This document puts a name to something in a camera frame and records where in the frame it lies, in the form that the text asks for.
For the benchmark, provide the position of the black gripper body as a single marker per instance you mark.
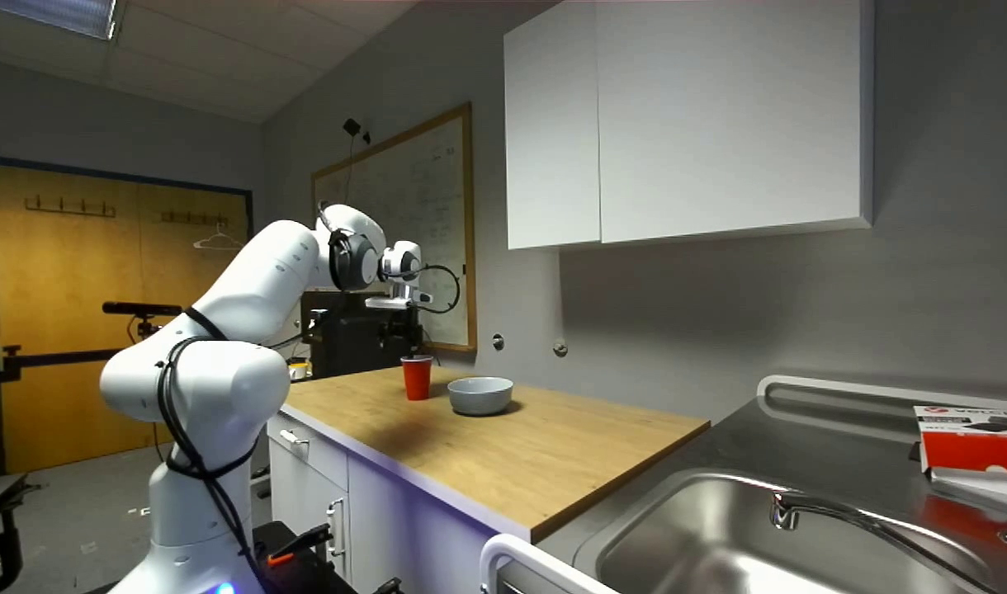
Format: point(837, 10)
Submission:
point(396, 320)

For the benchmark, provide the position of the red plastic cup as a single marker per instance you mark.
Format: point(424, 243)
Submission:
point(417, 379)

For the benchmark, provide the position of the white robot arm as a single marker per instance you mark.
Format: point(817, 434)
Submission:
point(215, 385)

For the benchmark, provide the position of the gray bowl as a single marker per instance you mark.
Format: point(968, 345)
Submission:
point(481, 397)

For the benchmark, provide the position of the black box appliance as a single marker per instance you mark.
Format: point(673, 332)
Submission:
point(339, 340)

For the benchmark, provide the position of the black and red equipment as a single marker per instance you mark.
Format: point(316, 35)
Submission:
point(298, 555)

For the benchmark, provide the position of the wooden door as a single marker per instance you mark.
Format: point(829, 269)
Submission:
point(60, 308)

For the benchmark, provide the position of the stainless steel sink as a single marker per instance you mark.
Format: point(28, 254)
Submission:
point(766, 547)

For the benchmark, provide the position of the steel faucet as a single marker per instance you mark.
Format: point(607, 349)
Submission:
point(788, 511)

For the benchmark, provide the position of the ceiling light panel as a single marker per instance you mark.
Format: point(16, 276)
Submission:
point(67, 14)

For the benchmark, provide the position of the chrome faucet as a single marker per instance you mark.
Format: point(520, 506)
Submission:
point(854, 388)

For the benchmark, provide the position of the red and white box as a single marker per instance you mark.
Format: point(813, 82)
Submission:
point(968, 448)

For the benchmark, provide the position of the round wall knob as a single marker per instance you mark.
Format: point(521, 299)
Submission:
point(558, 352)
point(497, 340)

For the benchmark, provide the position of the whiteboard with wooden frame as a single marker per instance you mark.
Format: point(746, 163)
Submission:
point(413, 199)

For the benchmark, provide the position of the small black wall camera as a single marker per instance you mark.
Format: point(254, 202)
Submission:
point(355, 129)

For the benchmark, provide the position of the coat hook rail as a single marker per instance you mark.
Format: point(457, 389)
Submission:
point(199, 220)
point(67, 207)

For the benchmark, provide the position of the black camera boom stand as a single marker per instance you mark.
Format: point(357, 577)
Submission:
point(138, 308)

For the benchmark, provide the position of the white tubular rail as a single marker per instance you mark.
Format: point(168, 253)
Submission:
point(521, 563)

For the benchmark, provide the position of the white wall cabinet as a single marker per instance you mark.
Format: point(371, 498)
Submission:
point(688, 120)

